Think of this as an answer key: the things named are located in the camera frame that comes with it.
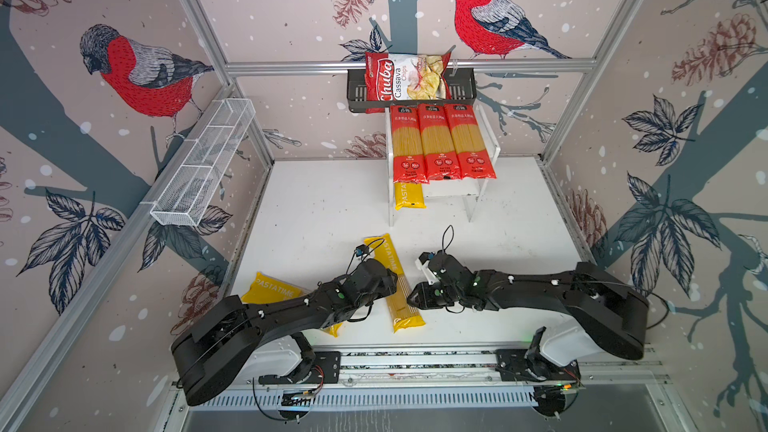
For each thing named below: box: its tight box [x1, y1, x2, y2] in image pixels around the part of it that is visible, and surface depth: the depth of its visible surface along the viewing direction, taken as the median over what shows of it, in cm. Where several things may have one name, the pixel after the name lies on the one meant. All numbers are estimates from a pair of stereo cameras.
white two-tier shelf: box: [385, 106, 397, 227], surface depth 82 cm
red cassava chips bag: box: [365, 52, 452, 114], surface depth 89 cm
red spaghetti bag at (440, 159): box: [417, 103, 461, 183], surface depth 77 cm
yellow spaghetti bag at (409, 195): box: [394, 182, 427, 211], surface depth 89 cm
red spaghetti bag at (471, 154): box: [444, 104, 497, 180], surface depth 78 cm
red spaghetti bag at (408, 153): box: [390, 104, 429, 185], surface depth 77 cm
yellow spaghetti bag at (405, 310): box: [364, 234, 426, 333], surface depth 83 cm
